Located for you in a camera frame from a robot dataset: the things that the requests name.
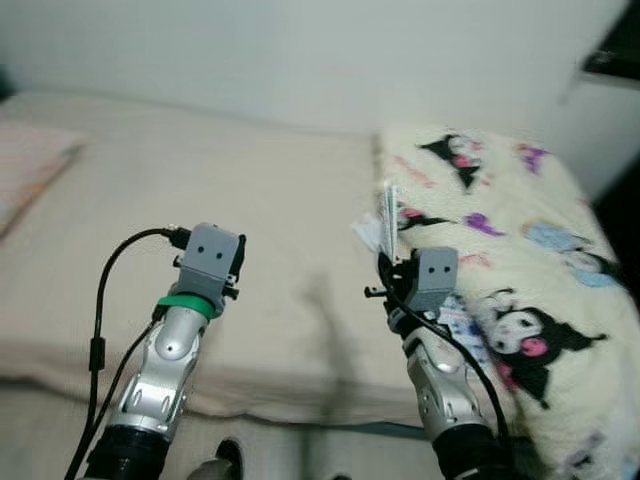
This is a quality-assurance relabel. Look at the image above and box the mattress with cream sheet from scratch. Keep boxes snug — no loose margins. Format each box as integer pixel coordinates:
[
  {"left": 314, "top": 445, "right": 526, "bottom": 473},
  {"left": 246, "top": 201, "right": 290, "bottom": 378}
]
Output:
[{"left": 0, "top": 90, "right": 601, "bottom": 426}]

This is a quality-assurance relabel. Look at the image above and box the cream cartoon print blanket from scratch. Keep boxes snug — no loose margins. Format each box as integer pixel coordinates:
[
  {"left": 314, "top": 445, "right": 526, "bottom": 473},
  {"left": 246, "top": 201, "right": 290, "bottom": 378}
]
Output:
[{"left": 372, "top": 122, "right": 640, "bottom": 480}]

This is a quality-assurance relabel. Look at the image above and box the grey left robot leg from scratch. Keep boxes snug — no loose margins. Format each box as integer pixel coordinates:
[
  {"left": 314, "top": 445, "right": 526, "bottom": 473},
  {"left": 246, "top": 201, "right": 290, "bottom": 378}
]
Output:
[{"left": 188, "top": 438, "right": 246, "bottom": 480}]

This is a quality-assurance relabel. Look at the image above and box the black furniture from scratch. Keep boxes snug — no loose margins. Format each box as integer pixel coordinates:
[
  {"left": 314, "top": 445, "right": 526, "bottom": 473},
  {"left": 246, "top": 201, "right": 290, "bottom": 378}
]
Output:
[{"left": 583, "top": 0, "right": 640, "bottom": 81}]

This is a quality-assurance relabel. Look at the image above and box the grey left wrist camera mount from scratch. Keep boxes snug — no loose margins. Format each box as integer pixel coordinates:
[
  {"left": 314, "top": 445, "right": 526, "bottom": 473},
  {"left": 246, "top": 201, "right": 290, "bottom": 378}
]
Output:
[{"left": 178, "top": 222, "right": 244, "bottom": 309}]

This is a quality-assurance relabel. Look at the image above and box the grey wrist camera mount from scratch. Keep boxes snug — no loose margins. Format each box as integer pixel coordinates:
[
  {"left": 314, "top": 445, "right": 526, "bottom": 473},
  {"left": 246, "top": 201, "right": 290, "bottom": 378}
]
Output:
[
  {"left": 405, "top": 247, "right": 459, "bottom": 313},
  {"left": 178, "top": 222, "right": 244, "bottom": 309}
]

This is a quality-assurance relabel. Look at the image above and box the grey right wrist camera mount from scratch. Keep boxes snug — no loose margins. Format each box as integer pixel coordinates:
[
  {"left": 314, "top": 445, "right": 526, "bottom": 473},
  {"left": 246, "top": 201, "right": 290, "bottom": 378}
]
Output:
[{"left": 405, "top": 247, "right": 459, "bottom": 313}]

